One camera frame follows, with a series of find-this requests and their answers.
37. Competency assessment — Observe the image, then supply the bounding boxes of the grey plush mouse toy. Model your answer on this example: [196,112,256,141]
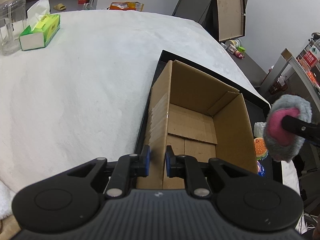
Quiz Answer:
[263,94,312,163]

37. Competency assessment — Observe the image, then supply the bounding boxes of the brown cardboard box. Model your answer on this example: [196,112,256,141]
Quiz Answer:
[135,60,258,190]

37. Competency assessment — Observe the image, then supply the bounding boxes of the white wad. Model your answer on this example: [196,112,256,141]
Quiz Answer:
[253,122,266,138]

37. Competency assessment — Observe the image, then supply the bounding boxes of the burger plush toy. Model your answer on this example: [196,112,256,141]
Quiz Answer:
[253,138,268,160]

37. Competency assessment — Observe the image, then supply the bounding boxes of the blue tissue pack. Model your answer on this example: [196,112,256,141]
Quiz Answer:
[257,160,265,177]

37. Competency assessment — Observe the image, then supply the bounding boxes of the black shallow tray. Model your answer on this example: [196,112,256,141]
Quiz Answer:
[133,49,284,185]

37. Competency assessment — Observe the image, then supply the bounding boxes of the grey desk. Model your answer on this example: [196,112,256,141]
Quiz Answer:
[258,48,320,110]

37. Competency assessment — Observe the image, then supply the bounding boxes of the plastic water bottle red label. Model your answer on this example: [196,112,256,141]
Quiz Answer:
[299,39,319,71]

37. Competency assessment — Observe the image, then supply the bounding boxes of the toys pile on bench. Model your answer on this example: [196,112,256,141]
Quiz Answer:
[220,39,246,59]

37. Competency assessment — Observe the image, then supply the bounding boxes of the pink blanket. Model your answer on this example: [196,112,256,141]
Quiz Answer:
[0,181,21,240]

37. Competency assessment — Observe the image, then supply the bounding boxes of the green tissue box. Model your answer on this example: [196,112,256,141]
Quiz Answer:
[19,0,61,51]

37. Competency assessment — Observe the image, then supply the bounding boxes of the black lid with brown inside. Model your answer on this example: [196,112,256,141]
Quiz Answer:
[211,0,246,42]

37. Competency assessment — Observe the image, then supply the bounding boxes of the orange shopping bag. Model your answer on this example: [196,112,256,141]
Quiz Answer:
[107,1,144,12]

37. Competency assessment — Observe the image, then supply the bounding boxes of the yellow slipper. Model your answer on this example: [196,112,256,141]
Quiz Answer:
[54,3,66,11]

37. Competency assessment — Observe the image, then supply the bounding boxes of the clear water jar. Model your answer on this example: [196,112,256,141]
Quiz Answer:
[1,0,27,55]

